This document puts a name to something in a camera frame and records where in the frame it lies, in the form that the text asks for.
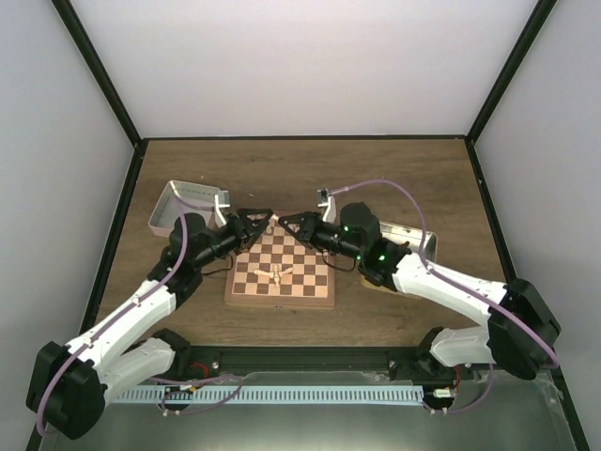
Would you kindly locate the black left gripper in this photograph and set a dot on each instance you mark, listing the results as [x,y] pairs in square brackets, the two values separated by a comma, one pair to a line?
[244,228]

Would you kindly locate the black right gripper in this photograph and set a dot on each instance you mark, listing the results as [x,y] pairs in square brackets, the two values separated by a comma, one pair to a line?
[311,221]

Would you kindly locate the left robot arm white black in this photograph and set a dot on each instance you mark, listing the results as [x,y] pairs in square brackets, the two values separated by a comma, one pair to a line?
[72,384]

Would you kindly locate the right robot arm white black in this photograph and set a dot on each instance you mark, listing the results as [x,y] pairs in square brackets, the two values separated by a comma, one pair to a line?
[513,326]

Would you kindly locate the wooden chess board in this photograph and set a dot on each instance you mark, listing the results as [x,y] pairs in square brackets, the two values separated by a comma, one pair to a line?
[310,285]

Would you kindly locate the pink metal tin tray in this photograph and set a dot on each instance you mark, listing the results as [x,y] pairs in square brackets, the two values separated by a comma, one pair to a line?
[182,197]

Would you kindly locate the yellow metal tin tray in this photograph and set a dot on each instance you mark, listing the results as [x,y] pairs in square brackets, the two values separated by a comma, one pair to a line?
[411,236]

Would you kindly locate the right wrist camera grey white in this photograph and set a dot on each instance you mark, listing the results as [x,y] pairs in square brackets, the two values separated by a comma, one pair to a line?
[326,204]

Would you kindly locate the black aluminium frame rail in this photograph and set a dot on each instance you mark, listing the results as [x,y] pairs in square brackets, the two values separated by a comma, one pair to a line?
[410,363]

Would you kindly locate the light blue slotted cable duct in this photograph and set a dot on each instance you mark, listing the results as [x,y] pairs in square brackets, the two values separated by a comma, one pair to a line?
[381,395]

